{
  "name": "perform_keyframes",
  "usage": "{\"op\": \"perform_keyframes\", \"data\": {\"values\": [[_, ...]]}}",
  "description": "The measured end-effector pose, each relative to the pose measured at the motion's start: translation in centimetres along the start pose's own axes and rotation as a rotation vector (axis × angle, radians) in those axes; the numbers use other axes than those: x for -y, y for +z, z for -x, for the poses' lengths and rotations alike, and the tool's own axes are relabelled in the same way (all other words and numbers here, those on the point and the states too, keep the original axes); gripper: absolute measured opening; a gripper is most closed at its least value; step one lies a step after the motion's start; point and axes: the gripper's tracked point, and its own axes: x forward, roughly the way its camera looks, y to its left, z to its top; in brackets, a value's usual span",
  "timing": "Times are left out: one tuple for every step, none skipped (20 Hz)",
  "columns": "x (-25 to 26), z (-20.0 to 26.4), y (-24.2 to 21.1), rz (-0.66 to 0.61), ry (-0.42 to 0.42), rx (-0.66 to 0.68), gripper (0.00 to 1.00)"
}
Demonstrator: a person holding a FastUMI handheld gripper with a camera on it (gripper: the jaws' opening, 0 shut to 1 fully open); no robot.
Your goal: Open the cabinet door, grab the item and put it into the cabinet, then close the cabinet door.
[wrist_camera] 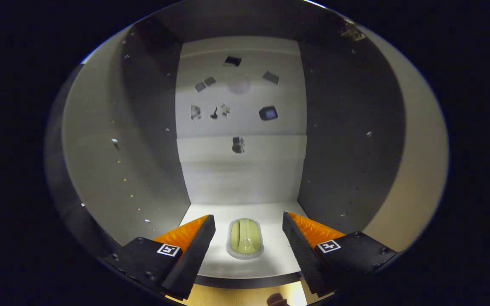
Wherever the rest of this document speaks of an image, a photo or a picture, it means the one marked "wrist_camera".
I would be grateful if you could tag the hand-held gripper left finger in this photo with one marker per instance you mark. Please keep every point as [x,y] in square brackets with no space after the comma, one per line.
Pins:
[192,261]

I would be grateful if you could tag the white cabinet shelf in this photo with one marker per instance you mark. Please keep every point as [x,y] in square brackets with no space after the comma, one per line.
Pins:
[277,255]

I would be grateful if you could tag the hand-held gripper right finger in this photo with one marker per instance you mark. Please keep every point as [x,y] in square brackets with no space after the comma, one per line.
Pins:
[304,257]

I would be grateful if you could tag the dark grey cabinet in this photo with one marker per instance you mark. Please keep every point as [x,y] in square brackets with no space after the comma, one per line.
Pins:
[347,127]

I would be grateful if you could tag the pale green oval dish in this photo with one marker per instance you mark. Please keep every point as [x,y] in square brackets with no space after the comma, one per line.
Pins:
[245,240]

